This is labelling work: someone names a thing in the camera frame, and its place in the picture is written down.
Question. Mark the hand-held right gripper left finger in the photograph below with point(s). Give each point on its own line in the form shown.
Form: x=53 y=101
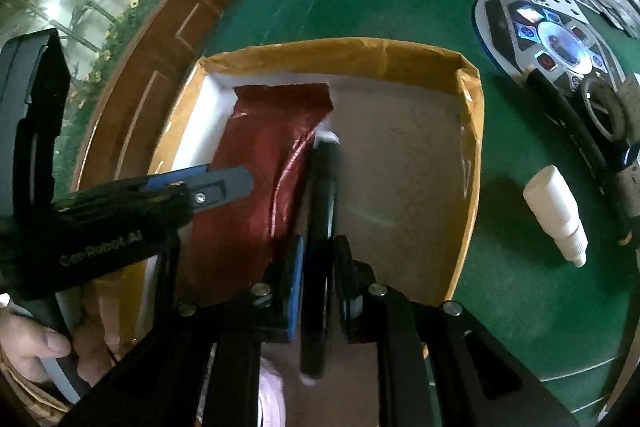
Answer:
x=295 y=287

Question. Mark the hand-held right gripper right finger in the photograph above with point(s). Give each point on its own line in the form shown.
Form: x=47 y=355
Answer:
x=350 y=312

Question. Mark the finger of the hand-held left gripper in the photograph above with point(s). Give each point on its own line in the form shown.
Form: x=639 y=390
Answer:
x=170 y=177
x=225 y=187

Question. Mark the dark red pouch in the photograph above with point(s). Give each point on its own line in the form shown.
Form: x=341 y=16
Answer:
x=260 y=147

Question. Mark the black marker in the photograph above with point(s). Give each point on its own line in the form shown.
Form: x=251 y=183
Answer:
x=320 y=217

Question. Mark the yellow cardboard box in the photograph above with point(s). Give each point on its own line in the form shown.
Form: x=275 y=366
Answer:
x=400 y=182

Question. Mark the person's left hand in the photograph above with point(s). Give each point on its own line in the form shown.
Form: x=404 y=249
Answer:
x=30 y=342

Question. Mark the white dropper bottle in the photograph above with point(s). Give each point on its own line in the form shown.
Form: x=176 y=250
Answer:
x=552 y=212

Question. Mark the black pen with white print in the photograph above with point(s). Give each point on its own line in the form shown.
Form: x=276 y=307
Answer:
x=565 y=117

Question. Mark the tape roll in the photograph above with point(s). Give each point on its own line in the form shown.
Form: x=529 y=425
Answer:
x=620 y=119

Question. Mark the table control panel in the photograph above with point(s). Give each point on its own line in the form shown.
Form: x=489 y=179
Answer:
x=555 y=42

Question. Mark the flower wall poster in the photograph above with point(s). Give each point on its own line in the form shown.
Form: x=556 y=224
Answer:
x=75 y=7

